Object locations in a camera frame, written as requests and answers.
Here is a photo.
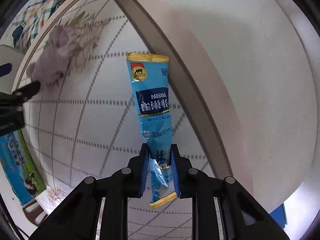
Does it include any blue Nestle sachet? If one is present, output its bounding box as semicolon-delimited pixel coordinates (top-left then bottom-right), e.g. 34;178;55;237
126;53;177;209

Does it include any purple cloth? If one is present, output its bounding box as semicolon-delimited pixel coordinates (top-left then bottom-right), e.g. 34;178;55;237
26;25;81;88

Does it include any plaid blanket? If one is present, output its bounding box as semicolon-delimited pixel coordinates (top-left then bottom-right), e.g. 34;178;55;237
12;0;66;52

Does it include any cardboard box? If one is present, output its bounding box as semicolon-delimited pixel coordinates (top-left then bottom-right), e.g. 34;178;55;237
1;130;46;206

